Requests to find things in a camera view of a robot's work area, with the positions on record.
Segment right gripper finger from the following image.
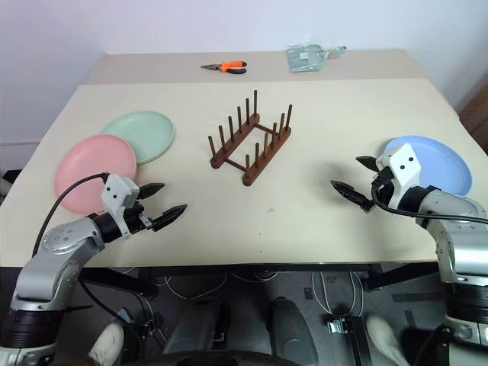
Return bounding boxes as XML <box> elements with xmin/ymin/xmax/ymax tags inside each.
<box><xmin>355</xmin><ymin>155</ymin><xmax>379</xmax><ymax>172</ymax></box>
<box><xmin>329</xmin><ymin>180</ymin><xmax>374</xmax><ymax>213</ymax></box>

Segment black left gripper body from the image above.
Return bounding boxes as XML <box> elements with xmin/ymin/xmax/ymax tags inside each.
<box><xmin>122</xmin><ymin>197</ymin><xmax>158</xmax><ymax>234</ymax></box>

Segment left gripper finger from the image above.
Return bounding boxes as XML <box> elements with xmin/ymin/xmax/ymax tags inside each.
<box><xmin>137</xmin><ymin>182</ymin><xmax>166</xmax><ymax>200</ymax></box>
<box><xmin>152</xmin><ymin>204</ymin><xmax>188</xmax><ymax>233</ymax></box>

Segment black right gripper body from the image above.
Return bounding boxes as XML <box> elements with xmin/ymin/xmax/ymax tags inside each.
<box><xmin>371</xmin><ymin>167</ymin><xmax>398</xmax><ymax>210</ymax></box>

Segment wooden dish rack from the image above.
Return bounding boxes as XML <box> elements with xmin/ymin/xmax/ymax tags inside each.
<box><xmin>207</xmin><ymin>89</ymin><xmax>294</xmax><ymax>188</ymax></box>

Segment green plate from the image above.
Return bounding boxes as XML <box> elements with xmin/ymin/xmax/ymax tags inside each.
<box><xmin>101</xmin><ymin>110</ymin><xmax>177</xmax><ymax>166</ymax></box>

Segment blue plate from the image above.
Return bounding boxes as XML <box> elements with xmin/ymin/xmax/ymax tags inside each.
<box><xmin>383</xmin><ymin>134</ymin><xmax>474</xmax><ymax>197</ymax></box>

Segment red plate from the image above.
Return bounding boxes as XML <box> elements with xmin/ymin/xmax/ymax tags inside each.
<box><xmin>54</xmin><ymin>134</ymin><xmax>139</xmax><ymax>214</ymax></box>

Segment clear plastic bag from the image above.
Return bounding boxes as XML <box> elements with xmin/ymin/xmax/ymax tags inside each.
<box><xmin>286</xmin><ymin>43</ymin><xmax>348</xmax><ymax>74</ymax></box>

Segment white shoe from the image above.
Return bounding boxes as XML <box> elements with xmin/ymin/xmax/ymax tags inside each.
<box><xmin>88</xmin><ymin>319</ymin><xmax>126</xmax><ymax>366</ymax></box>
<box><xmin>364</xmin><ymin>313</ymin><xmax>406</xmax><ymax>366</ymax></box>

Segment grey rounded robot leg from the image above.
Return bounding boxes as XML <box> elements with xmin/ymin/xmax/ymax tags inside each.
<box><xmin>268</xmin><ymin>297</ymin><xmax>319</xmax><ymax>366</ymax></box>

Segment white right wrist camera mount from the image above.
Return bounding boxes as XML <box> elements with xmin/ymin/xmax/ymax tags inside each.
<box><xmin>375</xmin><ymin>143</ymin><xmax>421</xmax><ymax>211</ymax></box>

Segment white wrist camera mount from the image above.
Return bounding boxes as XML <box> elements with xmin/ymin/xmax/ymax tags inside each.
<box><xmin>100</xmin><ymin>172</ymin><xmax>140</xmax><ymax>236</ymax></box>
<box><xmin>375</xmin><ymin>143</ymin><xmax>421</xmax><ymax>211</ymax></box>

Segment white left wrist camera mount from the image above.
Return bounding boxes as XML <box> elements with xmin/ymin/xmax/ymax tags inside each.
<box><xmin>100</xmin><ymin>172</ymin><xmax>140</xmax><ymax>236</ymax></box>

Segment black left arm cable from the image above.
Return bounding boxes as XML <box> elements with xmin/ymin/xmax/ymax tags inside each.
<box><xmin>32</xmin><ymin>172</ymin><xmax>108</xmax><ymax>257</ymax></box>

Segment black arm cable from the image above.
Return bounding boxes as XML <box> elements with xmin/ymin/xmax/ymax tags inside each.
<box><xmin>32</xmin><ymin>172</ymin><xmax>108</xmax><ymax>257</ymax></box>
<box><xmin>371</xmin><ymin>181</ymin><xmax>488</xmax><ymax>224</ymax></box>

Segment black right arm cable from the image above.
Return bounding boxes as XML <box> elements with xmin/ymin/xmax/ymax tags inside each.
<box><xmin>371</xmin><ymin>181</ymin><xmax>488</xmax><ymax>224</ymax></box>

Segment white floor cable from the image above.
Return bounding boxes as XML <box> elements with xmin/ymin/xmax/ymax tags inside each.
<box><xmin>310</xmin><ymin>269</ymin><xmax>364</xmax><ymax>318</ymax></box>
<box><xmin>162</xmin><ymin>273</ymin><xmax>230</xmax><ymax>299</ymax></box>

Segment orange handled pliers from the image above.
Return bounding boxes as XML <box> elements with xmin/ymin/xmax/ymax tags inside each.
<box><xmin>200</xmin><ymin>60</ymin><xmax>249</xmax><ymax>75</ymax></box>

